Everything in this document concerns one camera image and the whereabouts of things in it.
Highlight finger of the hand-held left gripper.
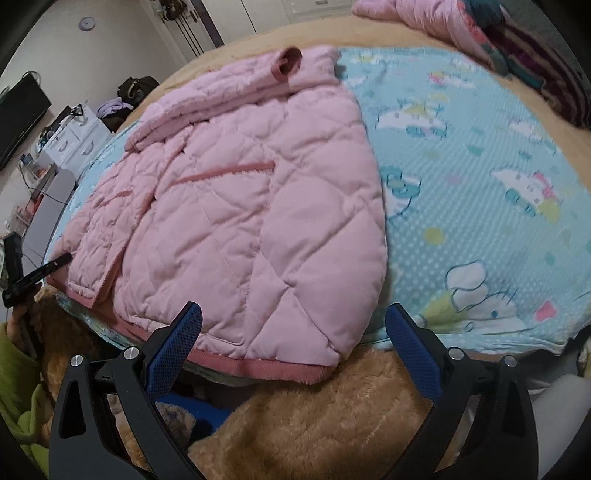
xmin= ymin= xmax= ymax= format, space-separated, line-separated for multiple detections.
xmin=4 ymin=233 xmax=23 ymax=287
xmin=20 ymin=252 xmax=74 ymax=289

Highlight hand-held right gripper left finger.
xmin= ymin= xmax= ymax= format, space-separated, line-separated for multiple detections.
xmin=47 ymin=301 xmax=204 ymax=480

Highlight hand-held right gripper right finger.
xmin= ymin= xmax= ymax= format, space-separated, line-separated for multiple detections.
xmin=385 ymin=301 xmax=542 ymax=480

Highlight pink quilted jacket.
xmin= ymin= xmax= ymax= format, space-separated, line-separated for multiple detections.
xmin=48 ymin=45 xmax=389 ymax=384

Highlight person's left forearm green sleeve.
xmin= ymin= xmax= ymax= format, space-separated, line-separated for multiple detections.
xmin=0 ymin=320 xmax=54 ymax=462

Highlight purple clothes pile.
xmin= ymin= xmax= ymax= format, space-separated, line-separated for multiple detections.
xmin=97 ymin=99 xmax=132 ymax=118

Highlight person's left hand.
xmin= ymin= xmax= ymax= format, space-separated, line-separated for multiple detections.
xmin=6 ymin=305 xmax=26 ymax=335

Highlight blue cloth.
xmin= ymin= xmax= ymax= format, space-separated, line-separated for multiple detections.
xmin=157 ymin=392 xmax=236 ymax=437

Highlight brown plush toy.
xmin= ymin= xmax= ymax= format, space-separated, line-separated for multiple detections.
xmin=154 ymin=401 xmax=197 ymax=446

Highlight tan fluffy bed blanket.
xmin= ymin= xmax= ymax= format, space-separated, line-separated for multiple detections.
xmin=32 ymin=16 xmax=591 ymax=480

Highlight white drawer cabinet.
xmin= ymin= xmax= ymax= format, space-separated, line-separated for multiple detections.
xmin=44 ymin=108 xmax=114 ymax=169

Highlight black television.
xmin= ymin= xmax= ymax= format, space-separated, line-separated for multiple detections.
xmin=0 ymin=76 xmax=51 ymax=169

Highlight light blue cartoon blanket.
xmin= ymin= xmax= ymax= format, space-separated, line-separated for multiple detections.
xmin=44 ymin=44 xmax=585 ymax=356

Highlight person's leg light pants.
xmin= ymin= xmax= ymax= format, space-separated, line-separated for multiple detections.
xmin=531 ymin=374 xmax=589 ymax=480

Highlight black backpack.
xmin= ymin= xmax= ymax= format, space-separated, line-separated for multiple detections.
xmin=117 ymin=76 xmax=160 ymax=100

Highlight white door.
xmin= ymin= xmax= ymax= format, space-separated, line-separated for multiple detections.
xmin=166 ymin=0 xmax=213 ymax=58

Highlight hanging dark bags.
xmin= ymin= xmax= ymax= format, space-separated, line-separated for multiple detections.
xmin=154 ymin=0 xmax=185 ymax=21

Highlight dark striped pillow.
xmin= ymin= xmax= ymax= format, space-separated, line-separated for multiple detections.
xmin=489 ymin=21 xmax=591 ymax=130

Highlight pink floral quilt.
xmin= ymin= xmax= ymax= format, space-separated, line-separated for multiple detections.
xmin=353 ymin=0 xmax=509 ymax=70

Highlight white wardrobe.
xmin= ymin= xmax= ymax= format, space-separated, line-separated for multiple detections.
xmin=203 ymin=0 xmax=365 ymax=35

